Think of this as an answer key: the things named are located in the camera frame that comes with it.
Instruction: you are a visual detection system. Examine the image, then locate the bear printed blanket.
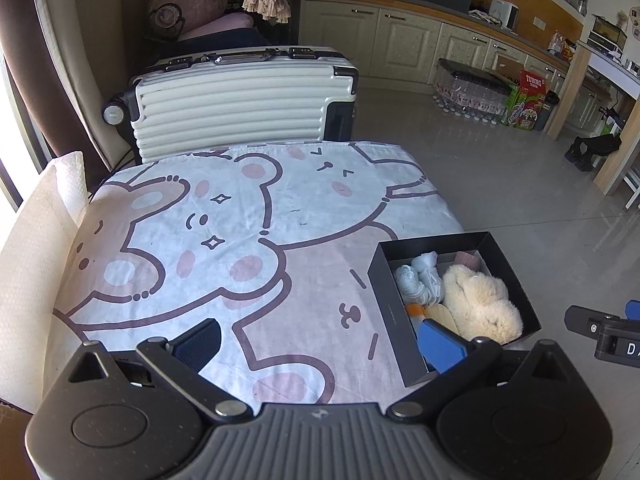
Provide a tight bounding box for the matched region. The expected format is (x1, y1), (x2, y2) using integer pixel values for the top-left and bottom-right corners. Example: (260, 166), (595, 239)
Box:
(52, 141), (466, 406)

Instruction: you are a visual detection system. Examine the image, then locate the brown curtain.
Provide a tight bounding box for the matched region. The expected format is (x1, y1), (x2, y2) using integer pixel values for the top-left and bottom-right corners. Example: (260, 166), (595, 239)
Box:
(0, 0), (57, 161)

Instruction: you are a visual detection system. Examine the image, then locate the white ribbed suitcase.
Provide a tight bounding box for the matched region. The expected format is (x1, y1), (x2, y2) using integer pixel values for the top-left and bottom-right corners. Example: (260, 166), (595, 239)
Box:
(101, 46), (360, 164)

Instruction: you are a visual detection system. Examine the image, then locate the cotton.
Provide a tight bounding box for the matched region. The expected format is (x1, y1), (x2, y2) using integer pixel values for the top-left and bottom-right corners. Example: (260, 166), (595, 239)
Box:
(411, 252), (446, 306)

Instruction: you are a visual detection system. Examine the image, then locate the brown tape roll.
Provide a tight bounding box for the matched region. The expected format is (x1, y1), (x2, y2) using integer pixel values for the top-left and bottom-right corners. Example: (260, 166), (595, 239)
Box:
(454, 251), (482, 273)

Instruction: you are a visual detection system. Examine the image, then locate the small white appliance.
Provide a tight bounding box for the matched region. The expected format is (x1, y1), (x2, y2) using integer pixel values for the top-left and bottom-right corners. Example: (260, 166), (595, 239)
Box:
(487, 0), (521, 31)

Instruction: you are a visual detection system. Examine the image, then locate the pink cushion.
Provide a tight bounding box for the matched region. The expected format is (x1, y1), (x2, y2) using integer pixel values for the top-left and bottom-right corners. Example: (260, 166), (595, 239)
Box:
(177, 12), (256, 41)

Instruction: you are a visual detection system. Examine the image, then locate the white crumpled cloth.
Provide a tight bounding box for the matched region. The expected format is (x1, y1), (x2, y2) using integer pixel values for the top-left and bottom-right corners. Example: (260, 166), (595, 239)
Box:
(467, 7), (501, 26)

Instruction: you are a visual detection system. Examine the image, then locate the light wooden block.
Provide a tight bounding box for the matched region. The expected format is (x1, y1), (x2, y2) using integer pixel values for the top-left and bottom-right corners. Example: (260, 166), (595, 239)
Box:
(427, 305), (458, 333)

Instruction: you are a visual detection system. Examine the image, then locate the glass tank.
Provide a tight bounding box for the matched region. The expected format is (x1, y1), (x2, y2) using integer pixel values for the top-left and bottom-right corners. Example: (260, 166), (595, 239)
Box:
(587, 14), (628, 51)

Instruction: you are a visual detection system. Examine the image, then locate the light wooden table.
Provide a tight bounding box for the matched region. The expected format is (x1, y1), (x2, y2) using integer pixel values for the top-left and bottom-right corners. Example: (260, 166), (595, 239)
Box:
(547, 40), (640, 196)

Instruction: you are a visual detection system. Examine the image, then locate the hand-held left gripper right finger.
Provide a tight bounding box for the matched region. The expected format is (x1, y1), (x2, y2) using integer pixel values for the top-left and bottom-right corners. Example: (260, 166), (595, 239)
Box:
(387, 319), (576, 421)

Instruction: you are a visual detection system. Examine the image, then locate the pack of water bottles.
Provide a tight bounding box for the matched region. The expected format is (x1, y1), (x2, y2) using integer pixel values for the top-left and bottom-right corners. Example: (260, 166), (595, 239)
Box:
(432, 58), (518, 126)

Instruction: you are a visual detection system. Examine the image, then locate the window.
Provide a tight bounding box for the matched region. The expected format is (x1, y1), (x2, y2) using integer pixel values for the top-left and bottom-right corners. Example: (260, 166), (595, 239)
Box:
(0, 35), (26, 211)

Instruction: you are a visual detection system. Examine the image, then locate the green red carton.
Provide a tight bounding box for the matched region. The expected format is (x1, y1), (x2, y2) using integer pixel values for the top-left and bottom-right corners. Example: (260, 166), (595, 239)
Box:
(505, 70), (548, 131)

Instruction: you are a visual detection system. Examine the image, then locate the brown cardboard box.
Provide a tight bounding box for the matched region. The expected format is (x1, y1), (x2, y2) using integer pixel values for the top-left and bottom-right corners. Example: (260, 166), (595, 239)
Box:
(492, 55), (528, 83)

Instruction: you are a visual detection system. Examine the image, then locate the dark blue cloth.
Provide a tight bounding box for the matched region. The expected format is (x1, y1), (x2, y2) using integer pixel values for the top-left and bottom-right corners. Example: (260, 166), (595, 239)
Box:
(175, 27), (281, 56)

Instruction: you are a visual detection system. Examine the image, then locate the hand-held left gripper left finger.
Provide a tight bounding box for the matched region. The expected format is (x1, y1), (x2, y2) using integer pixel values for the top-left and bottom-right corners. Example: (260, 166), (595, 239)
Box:
(65, 319), (253, 423)

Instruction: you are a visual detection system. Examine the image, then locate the beige plush toy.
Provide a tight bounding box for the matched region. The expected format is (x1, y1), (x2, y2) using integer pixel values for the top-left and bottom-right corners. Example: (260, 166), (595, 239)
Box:
(442, 263), (524, 345)

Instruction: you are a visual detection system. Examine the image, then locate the black cardboard box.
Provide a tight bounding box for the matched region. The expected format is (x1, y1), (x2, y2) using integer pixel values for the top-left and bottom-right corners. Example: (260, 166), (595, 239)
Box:
(367, 231), (543, 388)

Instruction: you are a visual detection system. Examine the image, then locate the black trash bin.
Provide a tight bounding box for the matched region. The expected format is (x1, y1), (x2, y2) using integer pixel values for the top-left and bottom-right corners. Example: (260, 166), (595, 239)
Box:
(534, 91), (560, 132)

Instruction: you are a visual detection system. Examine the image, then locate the cream cabinet row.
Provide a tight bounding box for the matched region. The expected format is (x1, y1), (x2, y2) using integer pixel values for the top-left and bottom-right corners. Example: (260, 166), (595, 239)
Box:
(297, 0), (616, 131)

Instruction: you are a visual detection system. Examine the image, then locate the white foam sheet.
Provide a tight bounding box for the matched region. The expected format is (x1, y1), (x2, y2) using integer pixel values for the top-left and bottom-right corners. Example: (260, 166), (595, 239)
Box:
(0, 151), (88, 401)

